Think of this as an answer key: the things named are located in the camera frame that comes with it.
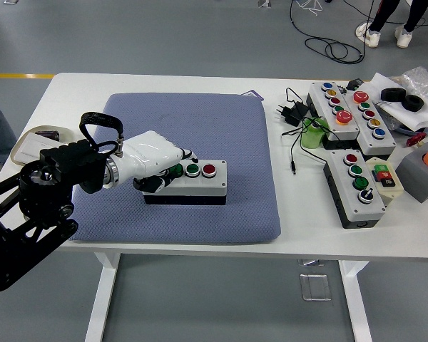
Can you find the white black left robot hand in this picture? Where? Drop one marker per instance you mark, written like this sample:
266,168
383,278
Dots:
150,153

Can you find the grey four-button control box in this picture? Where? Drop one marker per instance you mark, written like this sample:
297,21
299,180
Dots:
214,185
364,210

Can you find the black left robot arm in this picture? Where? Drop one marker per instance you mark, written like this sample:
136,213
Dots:
67,160

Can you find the grey five-button control box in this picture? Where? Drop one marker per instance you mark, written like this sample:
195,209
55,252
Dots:
319,103
369,142

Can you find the blue-grey padded mat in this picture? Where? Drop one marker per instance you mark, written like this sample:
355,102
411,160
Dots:
217,117

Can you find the cream shallow tray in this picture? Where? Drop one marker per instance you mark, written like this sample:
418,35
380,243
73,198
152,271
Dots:
67,132

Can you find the small dark red item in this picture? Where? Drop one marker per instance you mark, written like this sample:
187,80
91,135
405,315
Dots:
48,135

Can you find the purple-edged card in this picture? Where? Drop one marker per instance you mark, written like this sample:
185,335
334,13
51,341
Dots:
254,93

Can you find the black power adapter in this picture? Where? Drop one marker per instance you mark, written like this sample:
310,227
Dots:
292,114

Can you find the white table leg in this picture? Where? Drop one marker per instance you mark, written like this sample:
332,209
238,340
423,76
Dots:
101,295
356,303

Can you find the green tape roll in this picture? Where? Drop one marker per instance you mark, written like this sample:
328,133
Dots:
310,137

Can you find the silver floor socket plate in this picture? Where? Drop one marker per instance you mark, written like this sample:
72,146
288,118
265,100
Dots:
315,286

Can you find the small black device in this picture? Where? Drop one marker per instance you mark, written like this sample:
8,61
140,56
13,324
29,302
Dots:
354,85

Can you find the red valve knob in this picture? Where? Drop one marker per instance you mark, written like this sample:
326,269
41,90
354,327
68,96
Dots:
415,138

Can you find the white paper sheet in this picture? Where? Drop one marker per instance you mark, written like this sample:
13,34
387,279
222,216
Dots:
413,117

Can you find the grey block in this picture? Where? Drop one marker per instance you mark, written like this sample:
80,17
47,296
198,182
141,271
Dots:
417,174

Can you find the clear bubble wrap bag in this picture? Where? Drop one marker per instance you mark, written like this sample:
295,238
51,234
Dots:
419,80

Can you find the white wall switch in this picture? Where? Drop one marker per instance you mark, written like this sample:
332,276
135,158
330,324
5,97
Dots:
32,146

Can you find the cream three-button switch box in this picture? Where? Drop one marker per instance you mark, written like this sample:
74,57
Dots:
385,178

